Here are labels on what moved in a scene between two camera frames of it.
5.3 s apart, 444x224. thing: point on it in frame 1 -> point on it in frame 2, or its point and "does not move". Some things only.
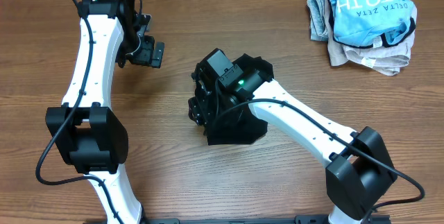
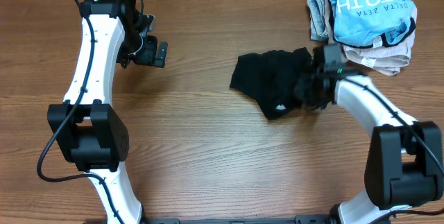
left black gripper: [149, 55] does not move
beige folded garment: [388, 60] does not move
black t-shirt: [236, 123] -> [270, 78]
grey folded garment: [318, 21] does not move
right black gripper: [205, 104] -> [303, 81]
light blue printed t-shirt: [371, 12] does not move
